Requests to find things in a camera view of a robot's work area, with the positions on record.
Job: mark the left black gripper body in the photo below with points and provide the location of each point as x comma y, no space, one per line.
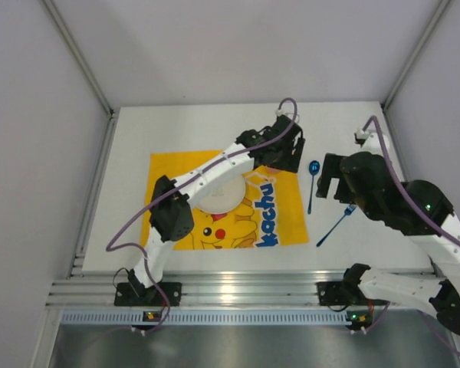
291,154

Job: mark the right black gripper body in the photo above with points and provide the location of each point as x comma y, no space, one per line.
333,176

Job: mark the blue metallic spoon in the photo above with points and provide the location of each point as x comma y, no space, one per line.
314,169

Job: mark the blue metallic fork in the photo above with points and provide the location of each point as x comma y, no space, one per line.
349,210

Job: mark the yellow Pikachu cloth placemat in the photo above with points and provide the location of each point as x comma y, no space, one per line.
271,213

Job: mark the cream round plate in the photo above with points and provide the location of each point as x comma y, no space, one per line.
225,198

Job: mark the orange plastic cup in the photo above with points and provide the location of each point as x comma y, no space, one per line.
271,171

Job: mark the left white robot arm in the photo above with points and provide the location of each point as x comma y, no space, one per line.
174,199

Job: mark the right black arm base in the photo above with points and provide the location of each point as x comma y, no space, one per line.
333,294

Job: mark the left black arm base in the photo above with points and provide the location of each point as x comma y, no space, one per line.
126,297

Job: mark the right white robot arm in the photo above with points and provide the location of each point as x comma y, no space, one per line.
418,210

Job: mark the aluminium mounting rail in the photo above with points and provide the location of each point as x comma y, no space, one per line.
210,289

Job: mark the white slotted cable duct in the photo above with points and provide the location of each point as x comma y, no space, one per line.
176,317

